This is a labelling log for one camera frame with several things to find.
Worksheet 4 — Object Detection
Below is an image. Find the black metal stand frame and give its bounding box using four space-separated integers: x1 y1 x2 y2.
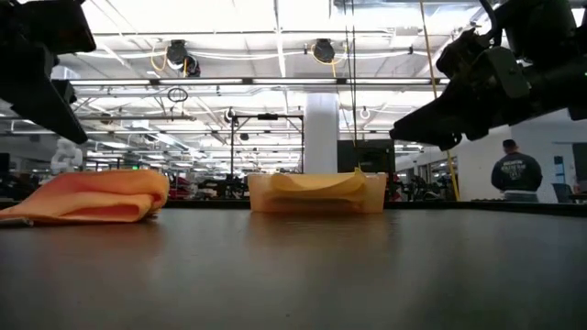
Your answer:
229 112 305 175

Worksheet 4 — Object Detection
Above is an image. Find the dark office chair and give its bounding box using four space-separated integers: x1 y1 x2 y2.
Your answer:
551 181 574 203

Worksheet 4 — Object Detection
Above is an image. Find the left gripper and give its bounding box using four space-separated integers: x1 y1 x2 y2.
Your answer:
0 0 89 146

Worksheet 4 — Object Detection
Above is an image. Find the black monitor screen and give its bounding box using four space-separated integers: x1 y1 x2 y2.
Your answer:
337 138 396 174

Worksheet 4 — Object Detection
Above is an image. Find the black power cable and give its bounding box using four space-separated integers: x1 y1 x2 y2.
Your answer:
342 0 360 148

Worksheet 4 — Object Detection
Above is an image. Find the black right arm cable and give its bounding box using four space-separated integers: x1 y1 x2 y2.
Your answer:
479 0 499 47

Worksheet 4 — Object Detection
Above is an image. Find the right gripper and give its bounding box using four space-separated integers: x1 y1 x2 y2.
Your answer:
389 45 587 152

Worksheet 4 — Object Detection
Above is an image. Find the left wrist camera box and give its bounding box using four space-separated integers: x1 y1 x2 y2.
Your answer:
13 0 97 55

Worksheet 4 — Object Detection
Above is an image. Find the orange microfiber towel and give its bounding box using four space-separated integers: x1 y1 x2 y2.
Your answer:
0 169 172 226

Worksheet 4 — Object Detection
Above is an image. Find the black aluminium table frame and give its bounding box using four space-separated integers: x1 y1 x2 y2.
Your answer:
0 196 587 217

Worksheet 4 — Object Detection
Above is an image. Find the white round column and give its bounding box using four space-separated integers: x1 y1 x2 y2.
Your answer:
304 93 341 175

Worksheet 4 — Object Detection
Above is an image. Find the person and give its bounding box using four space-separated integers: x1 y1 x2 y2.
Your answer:
490 138 544 204

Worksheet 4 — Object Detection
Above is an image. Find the orange translucent plastic bin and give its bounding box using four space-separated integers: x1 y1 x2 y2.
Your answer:
246 171 388 215

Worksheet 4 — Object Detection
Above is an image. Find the hanging black cable loop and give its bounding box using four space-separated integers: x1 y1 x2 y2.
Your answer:
166 86 190 105

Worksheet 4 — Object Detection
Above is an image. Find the white robot figure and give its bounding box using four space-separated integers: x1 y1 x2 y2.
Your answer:
50 137 84 173

